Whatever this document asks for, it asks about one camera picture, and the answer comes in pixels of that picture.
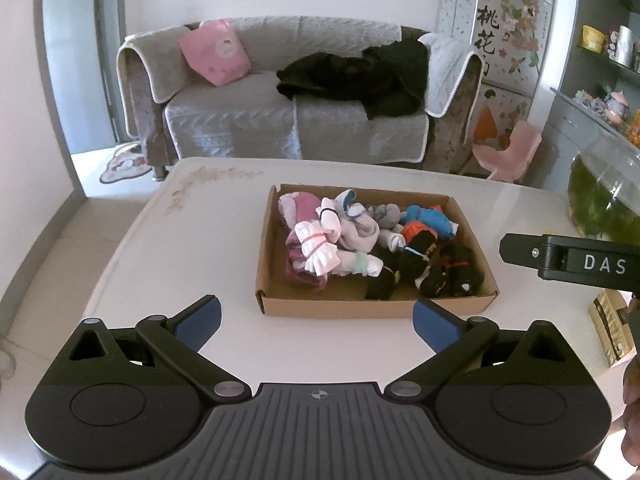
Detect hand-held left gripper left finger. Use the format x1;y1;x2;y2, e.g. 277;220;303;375
47;294;252;404

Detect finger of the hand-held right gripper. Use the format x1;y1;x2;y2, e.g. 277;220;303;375
499;232;551;268

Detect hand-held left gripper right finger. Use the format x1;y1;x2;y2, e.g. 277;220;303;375
382;298;587;404

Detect blue sock bundle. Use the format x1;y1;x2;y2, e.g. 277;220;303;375
404;204;458;241

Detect brown cardboard box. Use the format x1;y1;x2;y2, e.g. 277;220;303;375
255;184;500;320

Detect white desktop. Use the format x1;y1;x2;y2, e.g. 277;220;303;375
0;156;640;480

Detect person's right hand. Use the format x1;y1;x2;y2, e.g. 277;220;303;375
621;295;640;462

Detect black sock white pattern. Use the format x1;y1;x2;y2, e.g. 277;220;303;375
419;260;483;299

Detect black sock yellow pattern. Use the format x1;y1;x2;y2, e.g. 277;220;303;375
364;245;426;302

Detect gold box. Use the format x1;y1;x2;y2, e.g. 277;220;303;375
587;290;636;368

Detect glass fish bowl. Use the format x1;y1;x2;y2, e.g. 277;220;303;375
567;130;640;247

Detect pink plastic chair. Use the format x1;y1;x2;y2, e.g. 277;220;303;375
472;121;542;183

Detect grey white sock bundle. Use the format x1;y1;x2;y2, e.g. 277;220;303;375
375;203;407;251

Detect white frilly sock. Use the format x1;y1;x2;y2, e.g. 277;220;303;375
294;219;343;277

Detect grey shelf cabinet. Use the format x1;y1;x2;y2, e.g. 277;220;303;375
530;0;640;206

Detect white rolled sock black band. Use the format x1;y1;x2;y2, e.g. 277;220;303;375
319;199;346;233

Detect pink knitted sock bundle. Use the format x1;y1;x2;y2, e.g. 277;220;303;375
278;192;331;292

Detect pink teapot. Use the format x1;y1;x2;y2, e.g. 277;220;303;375
605;91;630;126

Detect pink white floor mat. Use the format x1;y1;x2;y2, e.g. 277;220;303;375
99;142;153;185

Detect white quilted cover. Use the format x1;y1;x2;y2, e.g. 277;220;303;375
417;32;487;118

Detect grey sofa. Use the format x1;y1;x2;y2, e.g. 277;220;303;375
116;15;488;181

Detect metal cup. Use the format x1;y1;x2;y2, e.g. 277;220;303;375
614;25;636;66

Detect yellow bowl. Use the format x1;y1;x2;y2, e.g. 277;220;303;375
580;25;606;53

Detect flower decorated refrigerator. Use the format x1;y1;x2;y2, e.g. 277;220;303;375
437;0;557;161

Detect black clothes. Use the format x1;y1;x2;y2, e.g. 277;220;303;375
276;40;430;121

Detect pink cushion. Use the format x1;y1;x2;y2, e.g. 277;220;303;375
178;18;252;87

